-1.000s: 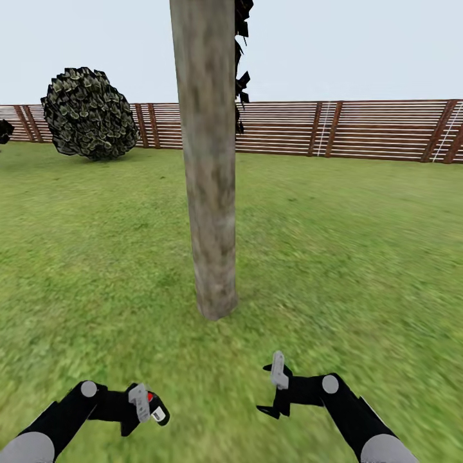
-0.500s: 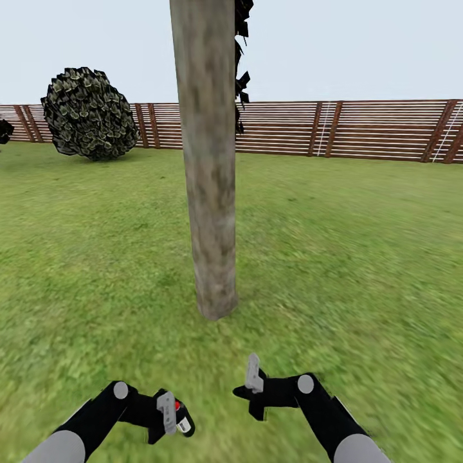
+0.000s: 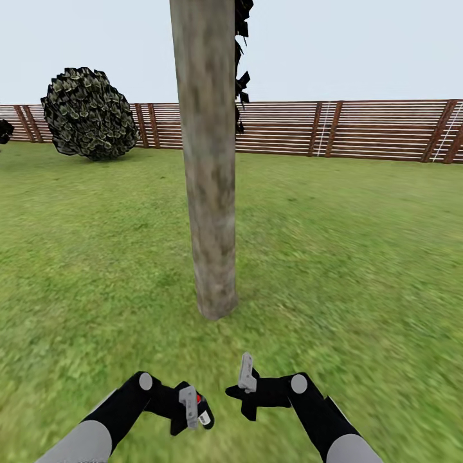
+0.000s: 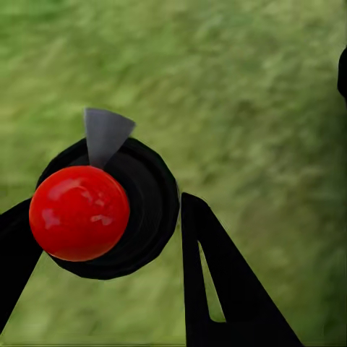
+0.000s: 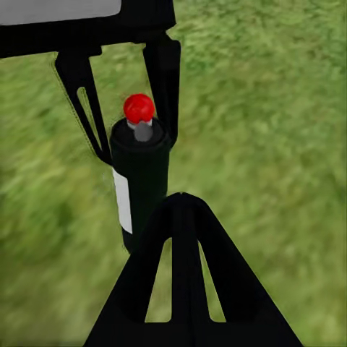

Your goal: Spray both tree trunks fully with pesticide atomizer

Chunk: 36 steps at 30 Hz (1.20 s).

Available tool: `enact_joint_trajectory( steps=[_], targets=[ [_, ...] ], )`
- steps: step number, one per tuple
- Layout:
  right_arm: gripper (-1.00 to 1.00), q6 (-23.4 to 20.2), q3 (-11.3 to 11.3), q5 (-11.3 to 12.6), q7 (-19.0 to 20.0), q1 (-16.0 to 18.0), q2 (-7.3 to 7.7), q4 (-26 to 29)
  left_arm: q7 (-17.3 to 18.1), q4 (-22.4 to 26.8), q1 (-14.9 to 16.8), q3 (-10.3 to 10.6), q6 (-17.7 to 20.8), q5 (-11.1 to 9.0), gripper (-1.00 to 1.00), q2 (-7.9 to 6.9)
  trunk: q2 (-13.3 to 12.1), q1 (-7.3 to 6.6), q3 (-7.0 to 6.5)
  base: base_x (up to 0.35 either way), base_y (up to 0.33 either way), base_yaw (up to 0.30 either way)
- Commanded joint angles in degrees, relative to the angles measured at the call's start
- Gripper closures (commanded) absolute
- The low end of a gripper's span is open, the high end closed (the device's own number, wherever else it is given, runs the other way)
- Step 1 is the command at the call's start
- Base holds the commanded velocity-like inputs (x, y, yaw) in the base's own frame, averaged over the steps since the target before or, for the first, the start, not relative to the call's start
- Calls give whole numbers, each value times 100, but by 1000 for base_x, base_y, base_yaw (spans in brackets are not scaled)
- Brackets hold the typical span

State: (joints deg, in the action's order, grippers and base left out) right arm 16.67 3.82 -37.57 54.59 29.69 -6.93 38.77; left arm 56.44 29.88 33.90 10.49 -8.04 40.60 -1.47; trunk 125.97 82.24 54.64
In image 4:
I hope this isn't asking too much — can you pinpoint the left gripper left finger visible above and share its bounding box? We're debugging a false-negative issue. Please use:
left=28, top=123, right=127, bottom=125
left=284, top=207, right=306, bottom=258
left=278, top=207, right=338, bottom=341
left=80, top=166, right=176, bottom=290
left=0, top=199, right=43, bottom=333

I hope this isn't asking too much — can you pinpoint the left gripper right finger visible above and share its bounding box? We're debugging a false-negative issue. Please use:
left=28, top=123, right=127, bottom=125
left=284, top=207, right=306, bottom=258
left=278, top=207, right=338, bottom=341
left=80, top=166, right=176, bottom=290
left=180, top=193, right=303, bottom=347

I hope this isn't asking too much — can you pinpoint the pesticide atomizer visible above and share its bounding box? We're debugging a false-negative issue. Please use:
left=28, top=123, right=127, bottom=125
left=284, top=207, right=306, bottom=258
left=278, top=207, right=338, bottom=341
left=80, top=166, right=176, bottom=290
left=29, top=107, right=181, bottom=280

